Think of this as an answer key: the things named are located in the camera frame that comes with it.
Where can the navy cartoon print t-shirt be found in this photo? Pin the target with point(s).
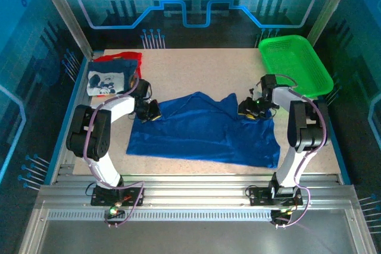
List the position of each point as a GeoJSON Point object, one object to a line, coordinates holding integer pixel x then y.
{"type": "Point", "coordinates": [107, 80]}

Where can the green plastic basket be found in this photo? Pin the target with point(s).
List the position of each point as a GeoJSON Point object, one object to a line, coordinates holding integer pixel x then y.
{"type": "Point", "coordinates": [294, 63]}

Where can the red t-shirt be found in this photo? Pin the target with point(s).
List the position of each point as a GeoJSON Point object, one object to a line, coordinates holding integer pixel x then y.
{"type": "Point", "coordinates": [131, 56]}

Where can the blue panda print t-shirt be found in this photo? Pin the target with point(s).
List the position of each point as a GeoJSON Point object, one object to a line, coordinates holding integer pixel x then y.
{"type": "Point", "coordinates": [202, 138]}

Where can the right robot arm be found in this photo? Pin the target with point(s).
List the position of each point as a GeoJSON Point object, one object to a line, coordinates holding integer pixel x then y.
{"type": "Point", "coordinates": [306, 129]}

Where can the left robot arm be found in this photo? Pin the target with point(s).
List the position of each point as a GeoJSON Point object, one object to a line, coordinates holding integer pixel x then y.
{"type": "Point", "coordinates": [92, 135]}

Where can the connector board with green light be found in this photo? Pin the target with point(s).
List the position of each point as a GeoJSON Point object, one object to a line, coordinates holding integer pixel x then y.
{"type": "Point", "coordinates": [114, 212]}
{"type": "Point", "coordinates": [281, 213]}

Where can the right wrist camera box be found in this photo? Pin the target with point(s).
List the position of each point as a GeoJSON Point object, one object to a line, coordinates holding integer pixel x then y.
{"type": "Point", "coordinates": [256, 92]}

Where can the aluminium frame rail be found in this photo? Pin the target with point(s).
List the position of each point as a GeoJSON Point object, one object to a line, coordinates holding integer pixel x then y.
{"type": "Point", "coordinates": [193, 188]}

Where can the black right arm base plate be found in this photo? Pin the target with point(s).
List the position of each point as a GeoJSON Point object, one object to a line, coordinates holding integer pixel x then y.
{"type": "Point", "coordinates": [260, 197]}

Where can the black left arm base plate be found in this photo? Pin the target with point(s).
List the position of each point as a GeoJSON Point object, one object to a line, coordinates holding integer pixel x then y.
{"type": "Point", "coordinates": [101, 199]}

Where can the aluminium upright post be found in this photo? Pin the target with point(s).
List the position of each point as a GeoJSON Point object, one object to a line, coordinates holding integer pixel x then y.
{"type": "Point", "coordinates": [327, 13]}
{"type": "Point", "coordinates": [65, 16]}

